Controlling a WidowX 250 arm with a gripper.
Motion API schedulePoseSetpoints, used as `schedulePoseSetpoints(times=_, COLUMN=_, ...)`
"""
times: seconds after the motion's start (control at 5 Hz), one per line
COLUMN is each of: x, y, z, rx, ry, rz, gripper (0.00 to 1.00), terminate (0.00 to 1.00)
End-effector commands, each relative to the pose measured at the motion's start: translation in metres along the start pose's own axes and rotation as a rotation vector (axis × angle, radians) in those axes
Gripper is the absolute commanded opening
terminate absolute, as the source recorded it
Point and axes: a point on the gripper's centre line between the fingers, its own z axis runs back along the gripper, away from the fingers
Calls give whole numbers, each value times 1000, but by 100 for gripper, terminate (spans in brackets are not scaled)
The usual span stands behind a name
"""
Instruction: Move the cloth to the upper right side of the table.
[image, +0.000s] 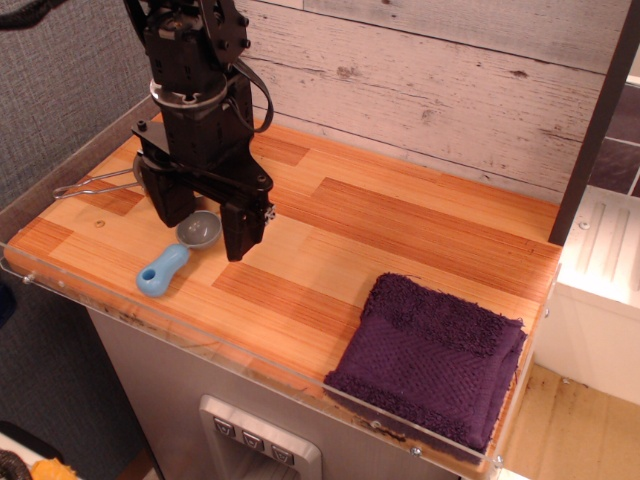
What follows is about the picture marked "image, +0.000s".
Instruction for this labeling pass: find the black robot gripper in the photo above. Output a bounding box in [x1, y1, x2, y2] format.
[133, 74, 274, 262]

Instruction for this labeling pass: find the purple cloth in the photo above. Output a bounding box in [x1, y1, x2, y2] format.
[325, 273, 527, 453]

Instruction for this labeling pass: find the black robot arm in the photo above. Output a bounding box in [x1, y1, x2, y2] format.
[125, 1, 274, 261]

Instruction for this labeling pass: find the blue grey measuring scoop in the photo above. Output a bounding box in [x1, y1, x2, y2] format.
[136, 210, 222, 298]

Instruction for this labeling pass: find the small steel saucepan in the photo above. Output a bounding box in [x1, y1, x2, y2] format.
[52, 156, 144, 200]

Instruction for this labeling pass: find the clear acrylic table guard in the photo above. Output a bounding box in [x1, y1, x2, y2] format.
[2, 247, 533, 479]

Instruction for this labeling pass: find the steel button dispenser panel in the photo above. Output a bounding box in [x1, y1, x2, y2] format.
[199, 395, 323, 479]

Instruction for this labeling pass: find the orange black object bottom left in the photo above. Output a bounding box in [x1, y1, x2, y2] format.
[1, 450, 79, 480]

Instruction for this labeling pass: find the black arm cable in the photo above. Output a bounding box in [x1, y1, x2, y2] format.
[219, 58, 275, 135]

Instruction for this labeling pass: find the dark right support post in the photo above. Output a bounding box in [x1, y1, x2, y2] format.
[548, 0, 639, 246]

